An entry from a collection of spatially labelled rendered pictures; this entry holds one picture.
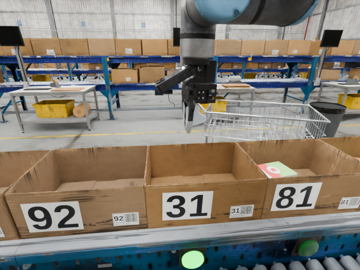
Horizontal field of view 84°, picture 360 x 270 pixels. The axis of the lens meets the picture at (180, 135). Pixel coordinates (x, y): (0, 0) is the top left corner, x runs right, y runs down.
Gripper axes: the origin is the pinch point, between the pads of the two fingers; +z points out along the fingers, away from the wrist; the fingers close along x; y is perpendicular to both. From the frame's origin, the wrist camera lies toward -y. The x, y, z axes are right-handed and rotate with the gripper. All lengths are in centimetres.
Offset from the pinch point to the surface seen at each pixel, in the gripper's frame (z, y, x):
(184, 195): 19.5, -1.6, -6.2
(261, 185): 17.4, 23.0, -9.1
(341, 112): 58, 296, 177
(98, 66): 41, -142, 886
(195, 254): 36.1, 0.4, -14.0
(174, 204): 23.0, -4.5, -5.8
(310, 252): 39, 39, -19
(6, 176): 29, -69, 32
